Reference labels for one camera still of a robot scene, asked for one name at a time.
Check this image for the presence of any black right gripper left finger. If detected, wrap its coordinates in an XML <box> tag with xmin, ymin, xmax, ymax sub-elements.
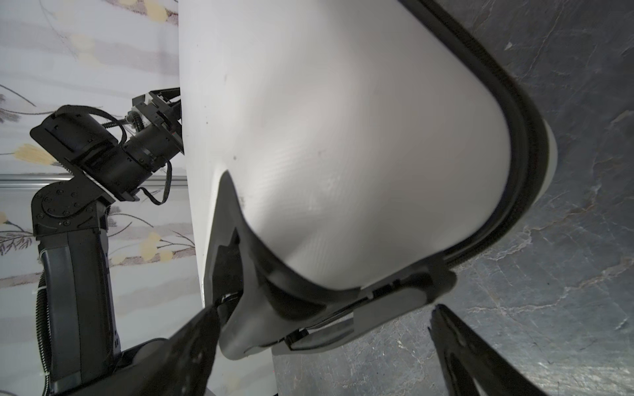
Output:
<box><xmin>74</xmin><ymin>307</ymin><xmax>221</xmax><ymax>395</ymax></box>

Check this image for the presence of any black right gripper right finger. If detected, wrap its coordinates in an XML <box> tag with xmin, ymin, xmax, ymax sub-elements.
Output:
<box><xmin>429</xmin><ymin>305</ymin><xmax>545</xmax><ymax>396</ymax></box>

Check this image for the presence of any white hard-shell suitcase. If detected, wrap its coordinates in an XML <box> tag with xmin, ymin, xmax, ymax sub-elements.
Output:
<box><xmin>178</xmin><ymin>1</ymin><xmax>557</xmax><ymax>360</ymax></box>

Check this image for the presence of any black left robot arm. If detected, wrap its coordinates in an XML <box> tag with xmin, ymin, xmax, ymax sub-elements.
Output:
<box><xmin>31</xmin><ymin>87</ymin><xmax>183</xmax><ymax>395</ymax></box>

